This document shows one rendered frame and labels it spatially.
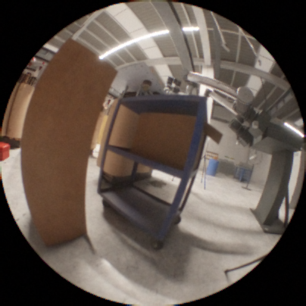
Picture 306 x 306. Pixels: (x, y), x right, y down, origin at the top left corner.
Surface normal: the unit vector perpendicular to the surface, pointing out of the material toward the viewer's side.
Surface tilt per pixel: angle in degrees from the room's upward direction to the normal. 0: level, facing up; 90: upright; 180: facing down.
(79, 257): 0
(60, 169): 90
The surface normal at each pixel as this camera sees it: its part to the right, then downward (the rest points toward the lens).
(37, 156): 0.86, 0.25
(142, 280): 0.26, -0.96
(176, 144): -0.51, -0.10
